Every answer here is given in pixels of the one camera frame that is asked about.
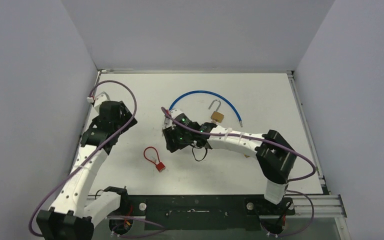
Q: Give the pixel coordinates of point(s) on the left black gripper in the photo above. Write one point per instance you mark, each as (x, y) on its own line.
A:
(127, 116)

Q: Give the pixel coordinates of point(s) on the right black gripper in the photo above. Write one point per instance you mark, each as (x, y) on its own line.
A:
(172, 139)

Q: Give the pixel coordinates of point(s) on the brass padlock long shackle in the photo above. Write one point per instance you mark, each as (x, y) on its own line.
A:
(216, 116)

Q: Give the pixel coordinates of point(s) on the blue cable lock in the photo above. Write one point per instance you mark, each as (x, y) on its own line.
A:
(219, 97)

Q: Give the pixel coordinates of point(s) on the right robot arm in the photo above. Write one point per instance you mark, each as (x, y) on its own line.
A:
(273, 153)

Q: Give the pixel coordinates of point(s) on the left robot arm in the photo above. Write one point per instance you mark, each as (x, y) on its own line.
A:
(67, 217)

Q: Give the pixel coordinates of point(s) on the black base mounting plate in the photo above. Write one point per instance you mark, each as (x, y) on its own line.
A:
(204, 212)

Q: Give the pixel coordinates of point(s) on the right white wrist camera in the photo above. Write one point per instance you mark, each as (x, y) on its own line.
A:
(167, 122)

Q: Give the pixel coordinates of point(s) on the red cable padlock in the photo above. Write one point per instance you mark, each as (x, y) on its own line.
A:
(159, 166)

